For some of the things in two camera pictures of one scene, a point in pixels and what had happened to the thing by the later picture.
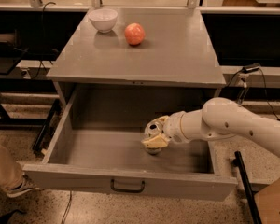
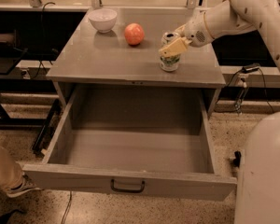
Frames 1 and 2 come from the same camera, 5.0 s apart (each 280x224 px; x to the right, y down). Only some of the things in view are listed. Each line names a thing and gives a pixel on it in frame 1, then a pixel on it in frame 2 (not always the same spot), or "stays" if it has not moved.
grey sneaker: [27, 186] stays
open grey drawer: [96, 147] stays
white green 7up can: [153, 129] → [169, 63]
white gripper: [174, 128] → [196, 32]
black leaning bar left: [41, 138] stays
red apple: [134, 34] stays
